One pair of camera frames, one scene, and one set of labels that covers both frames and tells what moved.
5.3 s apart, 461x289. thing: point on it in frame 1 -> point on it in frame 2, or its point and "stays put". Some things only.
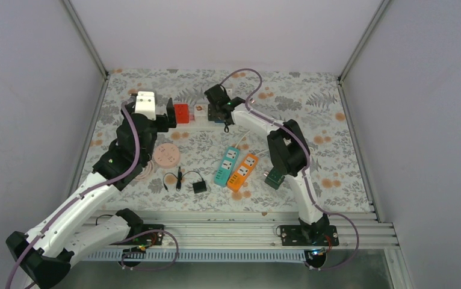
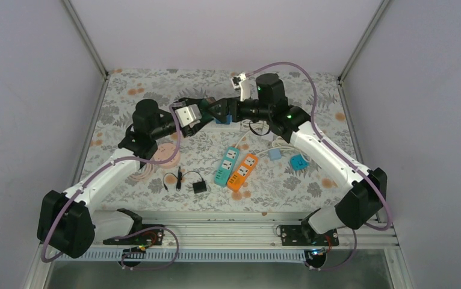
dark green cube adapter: (274, 178) -> (204, 103)
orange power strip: (239, 177) stays put
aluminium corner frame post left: (89, 47) stays put
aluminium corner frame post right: (341, 77) stays put
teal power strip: (224, 173) stays put
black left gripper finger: (171, 120) -> (189, 100)
